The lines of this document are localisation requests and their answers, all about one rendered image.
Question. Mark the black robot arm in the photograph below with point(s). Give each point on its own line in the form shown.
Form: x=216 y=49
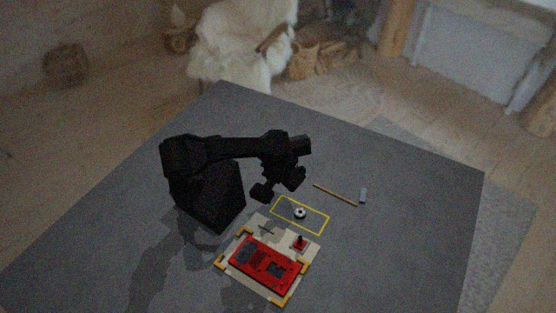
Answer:
x=273 y=148

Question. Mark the black wheel with grey hub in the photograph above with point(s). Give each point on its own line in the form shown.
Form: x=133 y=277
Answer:
x=298 y=211

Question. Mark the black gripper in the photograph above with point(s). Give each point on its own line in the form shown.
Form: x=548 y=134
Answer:
x=264 y=193

